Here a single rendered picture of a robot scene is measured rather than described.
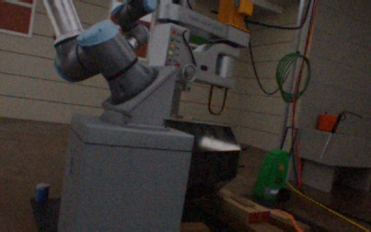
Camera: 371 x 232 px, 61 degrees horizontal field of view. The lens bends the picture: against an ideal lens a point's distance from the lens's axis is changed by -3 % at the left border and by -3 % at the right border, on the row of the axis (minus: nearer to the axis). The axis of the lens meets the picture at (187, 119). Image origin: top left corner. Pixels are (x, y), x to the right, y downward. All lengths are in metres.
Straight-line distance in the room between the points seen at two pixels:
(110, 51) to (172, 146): 0.41
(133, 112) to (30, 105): 7.17
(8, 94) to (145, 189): 7.24
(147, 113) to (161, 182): 0.25
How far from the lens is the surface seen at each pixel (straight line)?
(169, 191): 1.20
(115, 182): 1.12
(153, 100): 1.17
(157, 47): 2.54
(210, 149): 2.47
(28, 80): 8.23
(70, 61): 1.31
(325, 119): 5.40
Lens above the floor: 0.97
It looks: 3 degrees down
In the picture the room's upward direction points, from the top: 9 degrees clockwise
